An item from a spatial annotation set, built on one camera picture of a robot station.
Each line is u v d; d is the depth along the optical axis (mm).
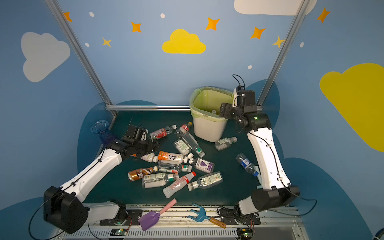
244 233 715
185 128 1070
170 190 785
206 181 821
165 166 862
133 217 748
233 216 746
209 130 965
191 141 1013
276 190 394
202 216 733
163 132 1038
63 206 388
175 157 906
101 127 883
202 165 899
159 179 824
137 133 637
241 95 519
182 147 981
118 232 716
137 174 835
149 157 909
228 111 641
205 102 1046
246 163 890
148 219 750
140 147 679
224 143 989
